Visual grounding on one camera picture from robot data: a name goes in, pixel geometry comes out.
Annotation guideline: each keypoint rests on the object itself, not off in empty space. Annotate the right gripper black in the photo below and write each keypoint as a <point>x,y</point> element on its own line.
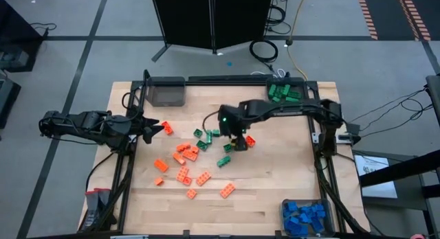
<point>230,124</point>

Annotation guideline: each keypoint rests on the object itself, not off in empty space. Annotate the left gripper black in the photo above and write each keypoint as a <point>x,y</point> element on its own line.
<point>134,130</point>

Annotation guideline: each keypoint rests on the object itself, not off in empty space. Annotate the small green toy brick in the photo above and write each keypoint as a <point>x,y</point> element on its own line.
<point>215,132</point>
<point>276,99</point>
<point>197,133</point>

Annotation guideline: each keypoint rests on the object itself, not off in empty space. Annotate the small blue toy brick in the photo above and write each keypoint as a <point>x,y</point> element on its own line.
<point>294,220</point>
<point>321,215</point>
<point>286,213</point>
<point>304,218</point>
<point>304,210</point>

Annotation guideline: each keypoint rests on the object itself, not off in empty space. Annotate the long blue toy brick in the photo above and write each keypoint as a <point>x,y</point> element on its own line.
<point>316,225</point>
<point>291,228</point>
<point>304,231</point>
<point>319,207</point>

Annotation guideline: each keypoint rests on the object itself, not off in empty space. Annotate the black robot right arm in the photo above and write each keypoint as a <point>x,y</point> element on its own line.
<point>292,108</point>

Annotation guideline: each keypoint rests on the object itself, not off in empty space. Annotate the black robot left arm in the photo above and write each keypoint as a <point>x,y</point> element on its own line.
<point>68,125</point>

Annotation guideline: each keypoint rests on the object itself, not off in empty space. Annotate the grey plastic bin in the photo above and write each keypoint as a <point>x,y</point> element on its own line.
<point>298,83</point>
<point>330,215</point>
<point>165,94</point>

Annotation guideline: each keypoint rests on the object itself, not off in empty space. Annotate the small orange toy brick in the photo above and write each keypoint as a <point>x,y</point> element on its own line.
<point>187,181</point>
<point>191,193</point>
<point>194,149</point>
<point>159,181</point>

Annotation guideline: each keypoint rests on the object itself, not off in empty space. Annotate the red and grey tool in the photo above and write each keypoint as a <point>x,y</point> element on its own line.
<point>93,201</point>

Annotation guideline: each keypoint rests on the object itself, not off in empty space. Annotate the black folding screen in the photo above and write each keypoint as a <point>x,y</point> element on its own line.
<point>206,19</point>

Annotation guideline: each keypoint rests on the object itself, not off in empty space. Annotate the white paper sheet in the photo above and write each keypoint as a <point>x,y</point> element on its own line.
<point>374,177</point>

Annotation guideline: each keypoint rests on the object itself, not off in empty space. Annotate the black floor equipment box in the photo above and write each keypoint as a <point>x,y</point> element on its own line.
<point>7,101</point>
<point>17,33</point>

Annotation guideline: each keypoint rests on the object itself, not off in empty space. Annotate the black metal cart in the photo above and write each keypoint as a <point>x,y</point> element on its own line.
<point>398,168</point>

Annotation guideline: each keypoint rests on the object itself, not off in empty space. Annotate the black floor mat orange stripes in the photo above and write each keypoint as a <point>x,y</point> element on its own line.
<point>385,12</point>

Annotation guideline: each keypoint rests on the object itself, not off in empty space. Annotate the pink round object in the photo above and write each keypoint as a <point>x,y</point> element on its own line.
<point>417,236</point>

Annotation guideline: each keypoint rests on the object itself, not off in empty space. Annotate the black aluminium table frame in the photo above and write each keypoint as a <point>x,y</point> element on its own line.
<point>233,80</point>

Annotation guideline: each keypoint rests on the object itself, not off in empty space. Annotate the black post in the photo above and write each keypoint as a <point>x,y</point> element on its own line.
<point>434,94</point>

